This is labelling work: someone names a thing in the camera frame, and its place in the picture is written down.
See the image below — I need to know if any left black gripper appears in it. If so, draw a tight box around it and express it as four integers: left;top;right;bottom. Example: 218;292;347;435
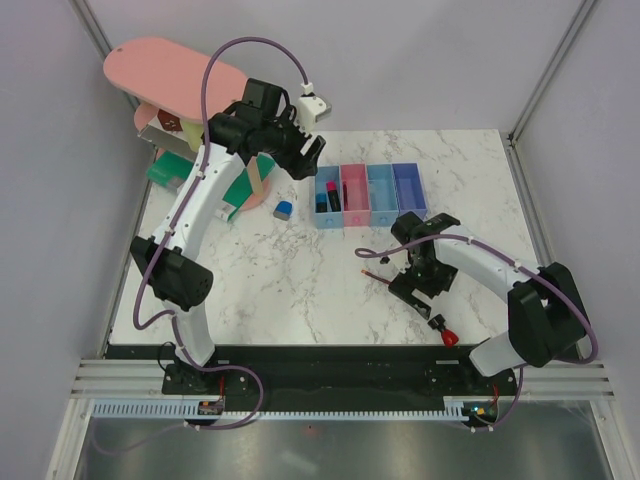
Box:
262;105;326;181

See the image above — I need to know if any purple cable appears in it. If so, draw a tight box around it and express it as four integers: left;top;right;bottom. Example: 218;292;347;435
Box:
354;232;601;434
89;36;312;456

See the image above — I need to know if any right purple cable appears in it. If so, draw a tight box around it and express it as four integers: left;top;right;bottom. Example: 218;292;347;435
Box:
354;232;601;434

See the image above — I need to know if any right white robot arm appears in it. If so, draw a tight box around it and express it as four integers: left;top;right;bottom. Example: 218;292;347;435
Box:
389;212;591;394

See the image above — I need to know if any purple drawer bin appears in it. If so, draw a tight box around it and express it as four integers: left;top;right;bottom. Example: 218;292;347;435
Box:
392;163;428;219

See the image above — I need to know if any white silver box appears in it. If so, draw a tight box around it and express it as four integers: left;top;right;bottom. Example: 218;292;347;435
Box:
138;125;197;162

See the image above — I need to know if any blue pencil sharpener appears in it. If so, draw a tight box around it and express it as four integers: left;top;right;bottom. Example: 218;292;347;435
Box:
273;201;293;221

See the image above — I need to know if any light blue cable duct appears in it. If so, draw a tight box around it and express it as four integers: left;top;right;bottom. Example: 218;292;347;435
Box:
91;398;495;422

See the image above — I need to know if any cream yellow cylinder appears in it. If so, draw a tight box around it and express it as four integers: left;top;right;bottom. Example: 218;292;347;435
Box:
181;119;204;152

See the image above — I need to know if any pink cap black highlighter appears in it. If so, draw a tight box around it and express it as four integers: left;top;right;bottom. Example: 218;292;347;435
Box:
326;181;342;212

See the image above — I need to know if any red black round stamp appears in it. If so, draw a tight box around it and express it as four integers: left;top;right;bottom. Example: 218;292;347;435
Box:
428;314;459;348

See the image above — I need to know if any red pen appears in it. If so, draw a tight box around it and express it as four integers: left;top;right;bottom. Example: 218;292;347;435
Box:
342;182;349;211
361;269;392;285

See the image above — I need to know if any dark red card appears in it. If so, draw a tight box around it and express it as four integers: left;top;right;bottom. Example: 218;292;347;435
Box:
157;110;182;132

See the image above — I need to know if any white eraser box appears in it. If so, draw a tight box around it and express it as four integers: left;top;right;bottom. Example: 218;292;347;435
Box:
215;178;246;222

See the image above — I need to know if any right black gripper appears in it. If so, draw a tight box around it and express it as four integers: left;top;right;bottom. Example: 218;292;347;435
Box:
388;256;458;319

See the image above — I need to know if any light blue drawer bin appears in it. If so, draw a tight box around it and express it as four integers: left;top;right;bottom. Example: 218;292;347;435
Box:
311;166;344;229

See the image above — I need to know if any blue cap black highlighter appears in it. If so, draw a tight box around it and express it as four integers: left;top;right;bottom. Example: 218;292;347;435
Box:
315;193;328;213

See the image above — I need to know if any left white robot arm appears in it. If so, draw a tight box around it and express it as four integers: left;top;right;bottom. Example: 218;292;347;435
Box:
130;79;331;393

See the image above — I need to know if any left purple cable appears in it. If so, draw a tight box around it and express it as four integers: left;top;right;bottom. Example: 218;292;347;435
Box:
89;36;312;456

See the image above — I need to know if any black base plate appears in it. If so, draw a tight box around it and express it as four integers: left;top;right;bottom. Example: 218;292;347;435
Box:
159;344;521;416

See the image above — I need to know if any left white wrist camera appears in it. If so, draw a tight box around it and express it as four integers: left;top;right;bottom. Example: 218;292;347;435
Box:
296;94;332;132

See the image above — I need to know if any pink drawer bin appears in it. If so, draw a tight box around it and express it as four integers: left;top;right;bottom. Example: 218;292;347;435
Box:
340;164;371;227

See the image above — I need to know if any pink tiered shelf stand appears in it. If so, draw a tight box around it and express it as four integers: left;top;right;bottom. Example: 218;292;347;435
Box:
103;37;269;210

